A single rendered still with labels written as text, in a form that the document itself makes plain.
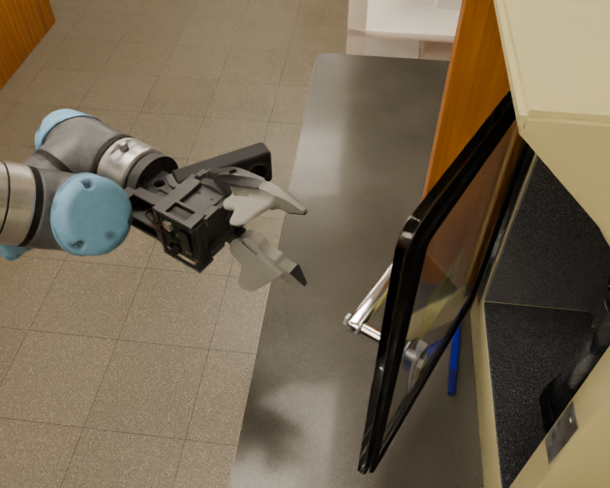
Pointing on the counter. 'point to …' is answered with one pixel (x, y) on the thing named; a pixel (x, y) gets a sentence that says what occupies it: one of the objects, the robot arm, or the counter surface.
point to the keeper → (561, 433)
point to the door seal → (419, 279)
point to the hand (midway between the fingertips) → (305, 243)
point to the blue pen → (454, 362)
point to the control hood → (575, 98)
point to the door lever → (358, 321)
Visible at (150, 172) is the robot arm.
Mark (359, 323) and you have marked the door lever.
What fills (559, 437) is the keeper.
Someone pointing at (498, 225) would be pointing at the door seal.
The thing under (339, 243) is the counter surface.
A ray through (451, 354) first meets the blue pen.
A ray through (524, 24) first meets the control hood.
